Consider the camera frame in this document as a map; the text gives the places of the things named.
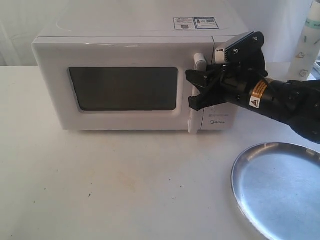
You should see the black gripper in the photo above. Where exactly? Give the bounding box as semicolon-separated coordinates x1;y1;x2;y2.
185;46;268;111

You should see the white microwave door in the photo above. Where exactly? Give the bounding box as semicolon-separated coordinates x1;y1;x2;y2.
32;36;215;134

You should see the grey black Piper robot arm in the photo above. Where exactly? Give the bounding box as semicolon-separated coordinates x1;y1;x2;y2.
185;43;320;144

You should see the white microwave oven body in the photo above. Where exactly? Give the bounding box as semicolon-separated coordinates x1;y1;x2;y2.
37;5;248;131

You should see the white printed paper roll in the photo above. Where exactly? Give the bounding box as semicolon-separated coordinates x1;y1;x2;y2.
287;0;320;81

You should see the round silver metal tray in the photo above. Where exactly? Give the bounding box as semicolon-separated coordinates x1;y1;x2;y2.
230;142;320;240

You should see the wrist camera with silver heatsink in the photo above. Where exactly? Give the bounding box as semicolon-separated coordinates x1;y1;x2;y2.
214;31;265;64

